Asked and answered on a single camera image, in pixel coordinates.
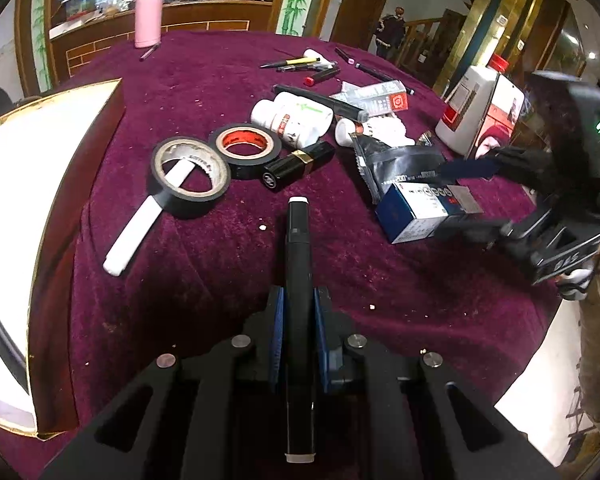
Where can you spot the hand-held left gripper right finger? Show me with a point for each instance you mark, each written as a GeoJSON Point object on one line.
{"type": "Point", "coordinates": [321, 340]}

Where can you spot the maroon velvet tablecloth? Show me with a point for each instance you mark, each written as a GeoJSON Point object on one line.
{"type": "Point", "coordinates": [220, 270]}

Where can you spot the crumpled white tissue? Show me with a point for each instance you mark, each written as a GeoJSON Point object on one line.
{"type": "Point", "coordinates": [387, 129]}

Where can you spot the wooden stair railing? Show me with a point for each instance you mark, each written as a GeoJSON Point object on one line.
{"type": "Point", "coordinates": [422, 40]}

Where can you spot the gold-rimmed white box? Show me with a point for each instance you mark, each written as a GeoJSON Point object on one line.
{"type": "Point", "coordinates": [40, 200]}

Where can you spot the pink thermos bottle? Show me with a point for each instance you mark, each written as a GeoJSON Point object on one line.
{"type": "Point", "coordinates": [147, 15]}

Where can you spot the long black pen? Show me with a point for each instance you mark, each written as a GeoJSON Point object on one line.
{"type": "Point", "coordinates": [380, 76]}

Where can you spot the black foil pouch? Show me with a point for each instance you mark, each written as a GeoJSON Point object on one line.
{"type": "Point", "coordinates": [400, 160]}

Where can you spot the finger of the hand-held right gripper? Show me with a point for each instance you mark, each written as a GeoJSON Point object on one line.
{"type": "Point", "coordinates": [472, 230]}
{"type": "Point", "coordinates": [472, 169]}

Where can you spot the small white bottle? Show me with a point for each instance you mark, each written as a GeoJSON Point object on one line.
{"type": "Point", "coordinates": [345, 132]}

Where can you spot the black tape roll white core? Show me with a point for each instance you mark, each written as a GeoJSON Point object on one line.
{"type": "Point", "coordinates": [200, 200]}

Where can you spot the gold door frame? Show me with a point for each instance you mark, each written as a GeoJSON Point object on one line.
{"type": "Point", "coordinates": [480, 20]}

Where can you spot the wooden door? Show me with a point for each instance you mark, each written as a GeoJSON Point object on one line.
{"type": "Point", "coordinates": [355, 5]}

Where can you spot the black tape roll red core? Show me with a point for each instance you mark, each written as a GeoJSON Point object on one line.
{"type": "Point", "coordinates": [252, 162]}

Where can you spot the black marker white ends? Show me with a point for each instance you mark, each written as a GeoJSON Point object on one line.
{"type": "Point", "coordinates": [298, 260]}

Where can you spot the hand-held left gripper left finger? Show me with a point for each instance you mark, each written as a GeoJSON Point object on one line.
{"type": "Point", "coordinates": [277, 340]}

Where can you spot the small white tube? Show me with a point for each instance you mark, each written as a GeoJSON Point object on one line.
{"type": "Point", "coordinates": [311, 54]}

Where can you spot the red white printed carton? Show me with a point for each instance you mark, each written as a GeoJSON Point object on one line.
{"type": "Point", "coordinates": [502, 115]}

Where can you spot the short black pen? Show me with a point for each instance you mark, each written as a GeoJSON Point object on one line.
{"type": "Point", "coordinates": [342, 54]}

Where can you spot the wooden counter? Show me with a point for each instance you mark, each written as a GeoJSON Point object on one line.
{"type": "Point", "coordinates": [95, 45]}

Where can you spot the clear plastic box red label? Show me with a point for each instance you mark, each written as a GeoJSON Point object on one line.
{"type": "Point", "coordinates": [380, 99]}

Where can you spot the dark pen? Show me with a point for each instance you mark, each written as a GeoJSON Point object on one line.
{"type": "Point", "coordinates": [149, 53]}

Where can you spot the white bottle green label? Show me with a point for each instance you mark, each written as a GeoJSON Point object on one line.
{"type": "Point", "coordinates": [305, 117]}

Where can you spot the large white bottle red cap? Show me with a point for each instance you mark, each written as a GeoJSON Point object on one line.
{"type": "Point", "coordinates": [467, 105]}

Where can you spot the blue and white carton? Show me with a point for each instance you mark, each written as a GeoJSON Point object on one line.
{"type": "Point", "coordinates": [415, 207]}

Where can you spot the black lipstick gold band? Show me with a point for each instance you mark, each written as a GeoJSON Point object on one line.
{"type": "Point", "coordinates": [297, 165]}

